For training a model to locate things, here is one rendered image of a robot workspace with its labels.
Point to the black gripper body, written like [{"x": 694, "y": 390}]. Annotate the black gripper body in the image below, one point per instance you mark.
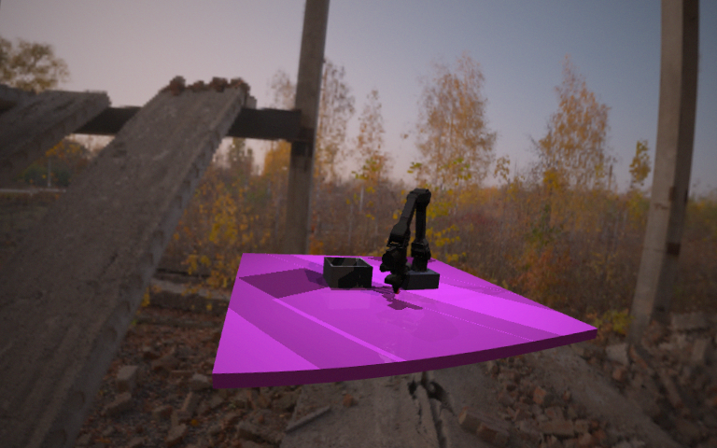
[{"x": 399, "y": 269}]

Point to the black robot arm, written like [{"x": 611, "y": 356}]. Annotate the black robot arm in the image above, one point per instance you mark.
[{"x": 417, "y": 199}]

